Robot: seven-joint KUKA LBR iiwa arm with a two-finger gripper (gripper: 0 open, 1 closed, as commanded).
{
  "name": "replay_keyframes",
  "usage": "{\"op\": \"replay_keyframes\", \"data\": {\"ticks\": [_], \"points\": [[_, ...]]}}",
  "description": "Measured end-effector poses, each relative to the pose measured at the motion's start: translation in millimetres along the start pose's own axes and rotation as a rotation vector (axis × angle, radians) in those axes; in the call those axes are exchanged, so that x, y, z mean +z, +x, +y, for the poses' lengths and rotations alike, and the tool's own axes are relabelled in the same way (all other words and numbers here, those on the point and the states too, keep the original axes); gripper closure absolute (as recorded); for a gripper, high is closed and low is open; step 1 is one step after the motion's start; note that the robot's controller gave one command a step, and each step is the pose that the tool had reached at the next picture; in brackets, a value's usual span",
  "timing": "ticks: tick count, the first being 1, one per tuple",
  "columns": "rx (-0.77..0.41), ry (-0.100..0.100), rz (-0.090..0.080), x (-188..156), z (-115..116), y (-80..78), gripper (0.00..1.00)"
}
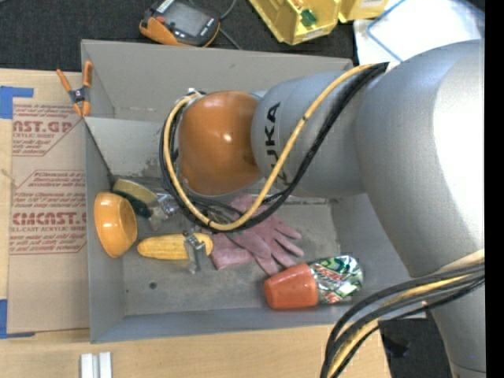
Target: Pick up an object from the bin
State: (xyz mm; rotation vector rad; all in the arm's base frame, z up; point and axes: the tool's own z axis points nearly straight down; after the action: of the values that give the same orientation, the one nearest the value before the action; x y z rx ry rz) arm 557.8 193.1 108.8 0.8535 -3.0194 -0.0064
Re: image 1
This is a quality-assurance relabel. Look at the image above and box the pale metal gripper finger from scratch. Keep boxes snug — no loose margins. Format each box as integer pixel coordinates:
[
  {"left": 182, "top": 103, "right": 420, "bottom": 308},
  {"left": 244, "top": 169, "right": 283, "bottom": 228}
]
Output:
[
  {"left": 183, "top": 232, "right": 206, "bottom": 276},
  {"left": 148, "top": 193, "right": 181, "bottom": 232}
]

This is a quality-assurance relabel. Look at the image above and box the yellow corn cob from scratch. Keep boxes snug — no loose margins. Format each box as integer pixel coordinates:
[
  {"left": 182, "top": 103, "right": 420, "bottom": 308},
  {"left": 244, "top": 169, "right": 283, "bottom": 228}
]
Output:
[{"left": 136, "top": 232, "right": 214, "bottom": 261}]

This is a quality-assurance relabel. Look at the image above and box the yellow and green sponge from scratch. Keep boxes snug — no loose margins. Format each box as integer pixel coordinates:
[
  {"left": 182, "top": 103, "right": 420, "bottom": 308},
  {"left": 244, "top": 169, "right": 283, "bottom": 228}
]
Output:
[{"left": 111, "top": 177, "right": 159, "bottom": 218}]

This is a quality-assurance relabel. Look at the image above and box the grey metal bin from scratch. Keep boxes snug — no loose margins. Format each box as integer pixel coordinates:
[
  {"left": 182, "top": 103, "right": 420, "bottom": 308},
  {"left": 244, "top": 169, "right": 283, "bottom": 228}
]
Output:
[{"left": 80, "top": 39, "right": 428, "bottom": 345}]

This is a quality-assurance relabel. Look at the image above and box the orange bowl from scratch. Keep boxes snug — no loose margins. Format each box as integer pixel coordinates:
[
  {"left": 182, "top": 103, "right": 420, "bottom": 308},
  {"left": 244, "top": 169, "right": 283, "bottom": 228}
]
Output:
[{"left": 93, "top": 191, "right": 139, "bottom": 259}]

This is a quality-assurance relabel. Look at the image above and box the pink glove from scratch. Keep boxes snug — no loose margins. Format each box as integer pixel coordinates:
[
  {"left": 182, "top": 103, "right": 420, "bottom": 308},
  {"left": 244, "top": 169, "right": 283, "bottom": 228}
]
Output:
[{"left": 200, "top": 193, "right": 306, "bottom": 276}]

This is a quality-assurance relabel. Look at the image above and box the orange cup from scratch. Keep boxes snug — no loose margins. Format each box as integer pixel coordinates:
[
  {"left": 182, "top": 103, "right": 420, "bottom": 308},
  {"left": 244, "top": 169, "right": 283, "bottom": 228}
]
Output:
[{"left": 263, "top": 262, "right": 321, "bottom": 311}]

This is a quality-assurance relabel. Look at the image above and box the crushed green and silver can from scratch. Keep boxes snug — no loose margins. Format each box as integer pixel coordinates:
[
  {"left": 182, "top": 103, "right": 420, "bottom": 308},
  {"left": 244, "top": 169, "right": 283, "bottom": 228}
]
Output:
[{"left": 308, "top": 254, "right": 365, "bottom": 306}]

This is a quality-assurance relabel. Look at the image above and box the brown cardboard board, red print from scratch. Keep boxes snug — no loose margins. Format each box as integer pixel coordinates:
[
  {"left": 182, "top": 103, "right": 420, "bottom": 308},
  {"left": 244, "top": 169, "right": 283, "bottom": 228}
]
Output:
[{"left": 0, "top": 68, "right": 92, "bottom": 336}]

